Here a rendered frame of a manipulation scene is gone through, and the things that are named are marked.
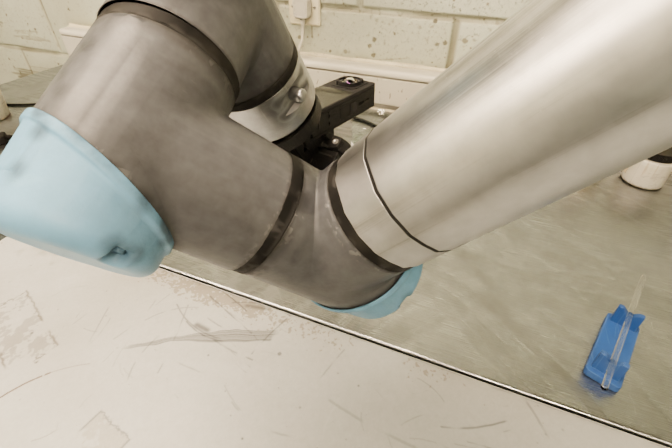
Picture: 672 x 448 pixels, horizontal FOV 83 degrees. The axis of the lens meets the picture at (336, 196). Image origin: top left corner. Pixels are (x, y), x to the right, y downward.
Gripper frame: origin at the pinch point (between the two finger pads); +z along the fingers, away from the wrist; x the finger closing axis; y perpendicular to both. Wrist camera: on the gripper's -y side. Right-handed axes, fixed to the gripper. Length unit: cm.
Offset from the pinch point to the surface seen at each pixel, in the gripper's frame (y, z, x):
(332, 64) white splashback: -40, 25, -35
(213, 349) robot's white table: 23.2, 0.0, -5.6
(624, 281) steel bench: -10.1, 19.3, 33.2
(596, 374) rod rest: 5.0, 9.5, 31.1
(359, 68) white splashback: -41, 26, -28
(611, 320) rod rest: -2.5, 13.8, 31.9
